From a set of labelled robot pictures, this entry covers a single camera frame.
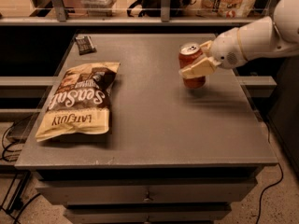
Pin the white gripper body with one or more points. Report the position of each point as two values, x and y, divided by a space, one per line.
225 49

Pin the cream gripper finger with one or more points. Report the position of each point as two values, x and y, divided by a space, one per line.
205 47
202 68

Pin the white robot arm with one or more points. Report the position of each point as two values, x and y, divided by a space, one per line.
273 36

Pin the colourful snack bag on shelf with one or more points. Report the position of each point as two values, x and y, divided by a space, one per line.
226 8

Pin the black bag on shelf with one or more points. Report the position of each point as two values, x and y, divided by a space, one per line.
153 8

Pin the grey drawer cabinet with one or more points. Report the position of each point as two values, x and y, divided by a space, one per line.
160 130

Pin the dark chocolate bar wrapper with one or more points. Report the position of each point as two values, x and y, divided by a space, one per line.
85 45

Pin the Late July chip bag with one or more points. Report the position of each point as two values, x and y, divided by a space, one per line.
81 103

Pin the top drawer with knob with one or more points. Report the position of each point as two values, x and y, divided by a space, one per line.
146 191

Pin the drawer with knob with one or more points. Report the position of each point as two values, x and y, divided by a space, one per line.
143 214
146 191

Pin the grey metal shelf rail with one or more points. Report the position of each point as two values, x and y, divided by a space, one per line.
72 12

